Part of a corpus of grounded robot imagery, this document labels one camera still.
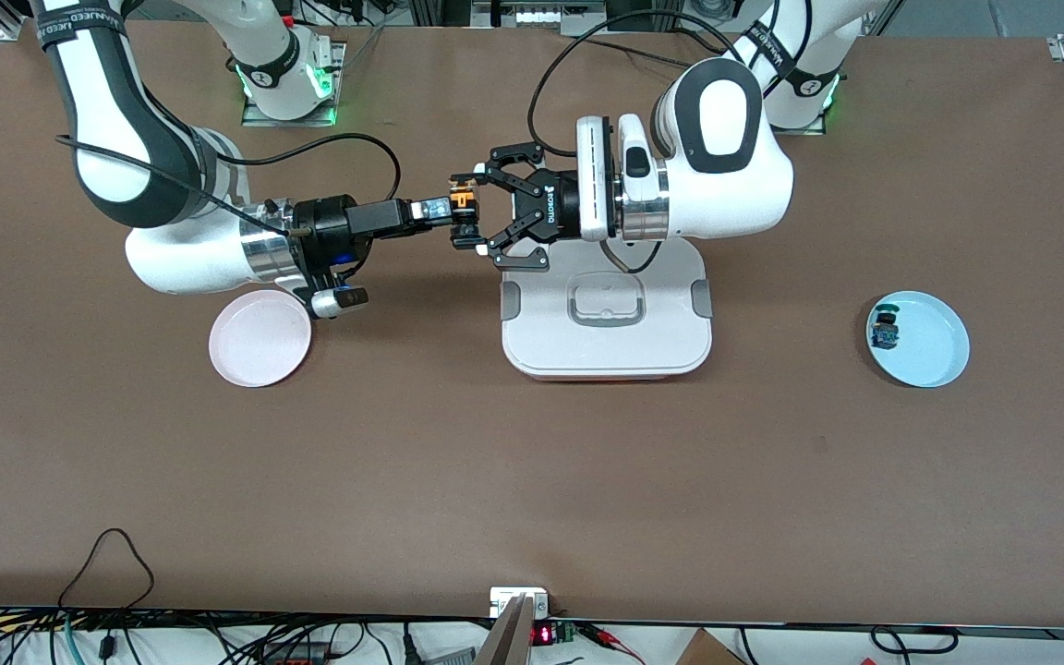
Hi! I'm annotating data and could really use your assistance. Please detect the orange push-button switch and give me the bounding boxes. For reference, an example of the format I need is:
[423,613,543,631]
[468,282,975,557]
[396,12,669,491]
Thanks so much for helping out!
[447,183,481,231]

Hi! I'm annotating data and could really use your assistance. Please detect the white lunch box grey clips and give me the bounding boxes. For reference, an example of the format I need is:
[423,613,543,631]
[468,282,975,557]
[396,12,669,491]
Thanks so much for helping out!
[500,236,714,382]

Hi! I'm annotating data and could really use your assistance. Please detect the pink round plate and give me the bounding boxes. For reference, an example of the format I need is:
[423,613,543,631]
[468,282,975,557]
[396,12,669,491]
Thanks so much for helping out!
[209,289,313,389]

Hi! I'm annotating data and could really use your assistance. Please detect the small white box device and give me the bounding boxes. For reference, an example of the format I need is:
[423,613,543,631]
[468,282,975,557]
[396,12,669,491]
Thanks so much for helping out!
[490,587,550,618]

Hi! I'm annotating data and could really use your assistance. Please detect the light blue round plate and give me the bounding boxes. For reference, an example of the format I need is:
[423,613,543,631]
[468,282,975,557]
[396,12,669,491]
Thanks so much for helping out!
[866,290,971,389]

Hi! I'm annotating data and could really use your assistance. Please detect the grey metal bar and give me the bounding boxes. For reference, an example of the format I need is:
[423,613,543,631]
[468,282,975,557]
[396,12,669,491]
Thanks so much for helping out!
[475,596,535,665]

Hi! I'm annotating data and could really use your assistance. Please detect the brown cardboard piece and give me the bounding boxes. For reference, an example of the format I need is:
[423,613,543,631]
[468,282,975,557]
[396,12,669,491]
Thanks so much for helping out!
[675,628,745,665]

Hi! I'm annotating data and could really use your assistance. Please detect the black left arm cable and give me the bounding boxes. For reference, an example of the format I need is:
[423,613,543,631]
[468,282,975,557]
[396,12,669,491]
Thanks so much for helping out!
[528,7,815,275]

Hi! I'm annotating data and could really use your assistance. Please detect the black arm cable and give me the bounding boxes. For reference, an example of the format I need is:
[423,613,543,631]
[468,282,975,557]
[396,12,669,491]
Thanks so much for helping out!
[55,132,402,236]
[528,7,815,275]

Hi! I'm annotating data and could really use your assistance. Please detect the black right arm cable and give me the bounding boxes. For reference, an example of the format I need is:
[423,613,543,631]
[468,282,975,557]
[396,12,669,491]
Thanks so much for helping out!
[55,132,402,236]

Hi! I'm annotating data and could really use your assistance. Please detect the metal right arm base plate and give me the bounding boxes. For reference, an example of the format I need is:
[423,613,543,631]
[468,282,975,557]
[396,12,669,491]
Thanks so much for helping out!
[241,42,346,127]

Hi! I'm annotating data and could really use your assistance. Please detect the aluminium frame with white connector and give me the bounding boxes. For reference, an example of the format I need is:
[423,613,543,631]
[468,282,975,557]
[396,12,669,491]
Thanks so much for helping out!
[472,0,607,36]

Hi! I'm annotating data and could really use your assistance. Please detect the black cable across table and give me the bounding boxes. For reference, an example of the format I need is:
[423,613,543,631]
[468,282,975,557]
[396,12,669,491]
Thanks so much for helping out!
[578,33,736,67]

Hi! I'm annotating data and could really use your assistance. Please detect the green push-button switch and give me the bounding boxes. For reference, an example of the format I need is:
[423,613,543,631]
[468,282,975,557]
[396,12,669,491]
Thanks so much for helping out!
[869,303,903,351]

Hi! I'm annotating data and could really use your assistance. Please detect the thin black looped cable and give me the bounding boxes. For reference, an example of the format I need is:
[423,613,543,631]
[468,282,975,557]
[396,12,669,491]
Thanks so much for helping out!
[58,527,156,612]

